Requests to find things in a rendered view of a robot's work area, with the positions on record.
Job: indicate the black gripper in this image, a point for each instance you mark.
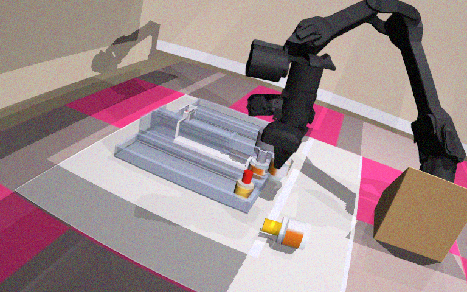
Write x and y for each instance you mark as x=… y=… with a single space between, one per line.
x=286 y=134

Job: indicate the white jar with orange label and yellow lid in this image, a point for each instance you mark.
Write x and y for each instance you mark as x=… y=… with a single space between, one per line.
x=290 y=232

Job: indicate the grey cylinder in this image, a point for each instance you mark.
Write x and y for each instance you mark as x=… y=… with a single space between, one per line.
x=261 y=144

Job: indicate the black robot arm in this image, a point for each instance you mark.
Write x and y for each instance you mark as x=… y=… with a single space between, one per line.
x=439 y=146

